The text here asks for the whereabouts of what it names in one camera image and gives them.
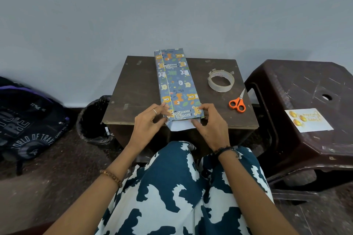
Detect person's left hand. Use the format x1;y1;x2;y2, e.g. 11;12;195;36
125;102;171;155

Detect person's right hand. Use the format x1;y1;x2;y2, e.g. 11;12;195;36
190;103;231;153

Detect orange handled scissors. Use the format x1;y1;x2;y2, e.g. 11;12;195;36
228;88;247;113

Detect clear tape roll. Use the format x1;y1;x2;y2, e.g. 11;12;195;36
207;69;235;93

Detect blue animal-print wrapping paper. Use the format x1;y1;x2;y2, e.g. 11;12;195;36
154;48;205;132

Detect white card with gold stickers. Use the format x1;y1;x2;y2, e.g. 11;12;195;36
284;108;334;133

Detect person's left forearm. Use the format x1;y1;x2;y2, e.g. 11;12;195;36
43;144;138;235

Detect person's right forearm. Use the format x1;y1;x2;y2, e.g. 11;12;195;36
218;148;300;235

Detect small brown wooden table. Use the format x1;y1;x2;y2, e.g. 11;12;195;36
102;55;260;129

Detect black trash bin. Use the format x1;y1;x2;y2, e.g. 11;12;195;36
76;95;115;146

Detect teal white patterned trousers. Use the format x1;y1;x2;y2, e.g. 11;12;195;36
95;140;276;235

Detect brown plastic stool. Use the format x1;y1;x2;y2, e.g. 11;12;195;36
244;59;353;186

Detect black purple backpack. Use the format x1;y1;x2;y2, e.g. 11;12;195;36
0;76;71;176

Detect black cord bracelet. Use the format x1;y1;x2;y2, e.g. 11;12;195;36
214;145;241;160

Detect brown beaded bracelet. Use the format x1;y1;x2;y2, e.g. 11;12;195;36
99;169;123;188

